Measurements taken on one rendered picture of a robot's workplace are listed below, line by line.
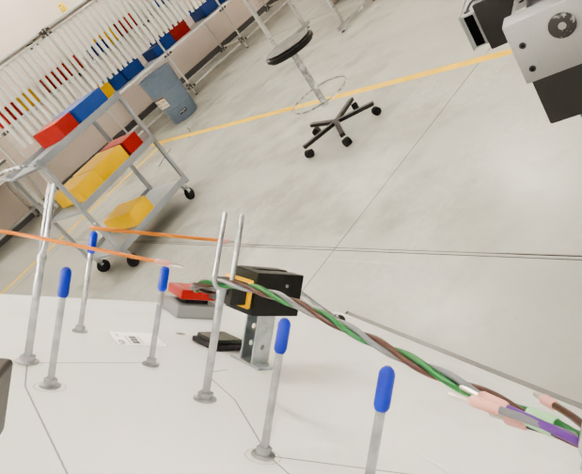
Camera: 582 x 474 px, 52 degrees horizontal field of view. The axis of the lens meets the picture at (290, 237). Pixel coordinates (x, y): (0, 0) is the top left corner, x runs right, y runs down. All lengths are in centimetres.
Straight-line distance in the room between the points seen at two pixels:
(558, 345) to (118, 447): 167
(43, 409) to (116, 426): 5
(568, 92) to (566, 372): 107
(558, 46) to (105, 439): 73
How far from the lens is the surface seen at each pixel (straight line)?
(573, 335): 196
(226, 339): 62
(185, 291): 73
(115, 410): 43
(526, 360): 194
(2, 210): 866
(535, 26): 88
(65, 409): 43
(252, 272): 54
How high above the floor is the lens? 141
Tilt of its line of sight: 25 degrees down
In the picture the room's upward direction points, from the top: 37 degrees counter-clockwise
